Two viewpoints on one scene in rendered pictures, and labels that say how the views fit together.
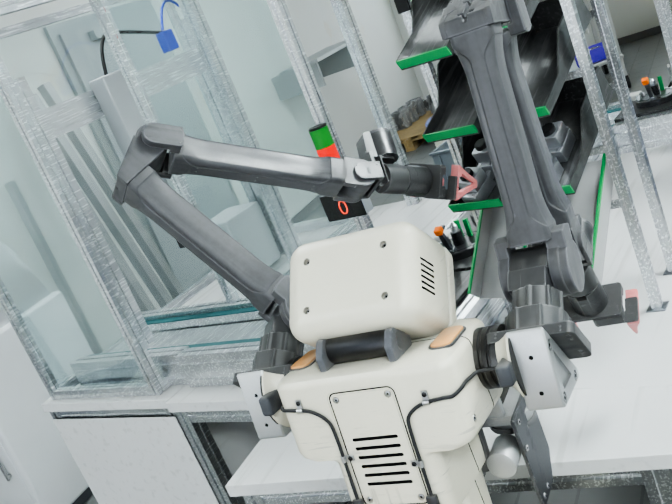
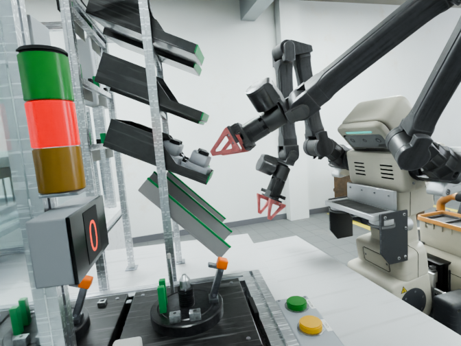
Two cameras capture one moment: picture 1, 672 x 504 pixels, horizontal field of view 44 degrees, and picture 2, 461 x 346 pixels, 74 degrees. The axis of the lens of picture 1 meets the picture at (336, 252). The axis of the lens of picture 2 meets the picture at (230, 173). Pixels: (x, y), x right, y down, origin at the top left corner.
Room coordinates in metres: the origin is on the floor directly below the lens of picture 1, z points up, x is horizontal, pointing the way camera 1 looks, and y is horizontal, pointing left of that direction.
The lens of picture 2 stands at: (2.21, 0.31, 1.31)
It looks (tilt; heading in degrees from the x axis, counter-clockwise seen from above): 7 degrees down; 223
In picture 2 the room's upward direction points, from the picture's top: 4 degrees counter-clockwise
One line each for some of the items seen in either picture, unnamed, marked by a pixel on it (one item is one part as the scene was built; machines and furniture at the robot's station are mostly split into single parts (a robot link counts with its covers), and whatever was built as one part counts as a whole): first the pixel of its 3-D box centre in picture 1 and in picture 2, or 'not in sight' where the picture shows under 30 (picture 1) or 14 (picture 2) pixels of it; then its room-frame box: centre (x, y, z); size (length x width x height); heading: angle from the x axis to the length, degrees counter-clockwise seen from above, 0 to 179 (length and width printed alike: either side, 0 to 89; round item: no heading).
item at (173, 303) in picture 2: not in sight; (187, 309); (1.88, -0.15, 0.98); 0.14 x 0.14 x 0.02
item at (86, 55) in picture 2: not in sight; (100, 128); (1.24, -1.85, 1.43); 0.30 x 0.09 x 1.13; 51
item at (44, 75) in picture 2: (321, 137); (46, 79); (2.09, -0.08, 1.39); 0.05 x 0.05 x 0.05
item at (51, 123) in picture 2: (328, 155); (53, 125); (2.09, -0.08, 1.34); 0.05 x 0.05 x 0.05
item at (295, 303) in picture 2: not in sight; (296, 305); (1.73, 0.00, 0.96); 0.04 x 0.04 x 0.02
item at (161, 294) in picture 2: not in sight; (162, 298); (1.93, -0.17, 1.01); 0.01 x 0.01 x 0.05; 51
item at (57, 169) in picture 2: not in sight; (60, 168); (2.09, -0.08, 1.29); 0.05 x 0.05 x 0.05
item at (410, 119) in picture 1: (424, 119); not in sight; (8.71, -1.40, 0.16); 1.17 x 0.84 x 0.33; 149
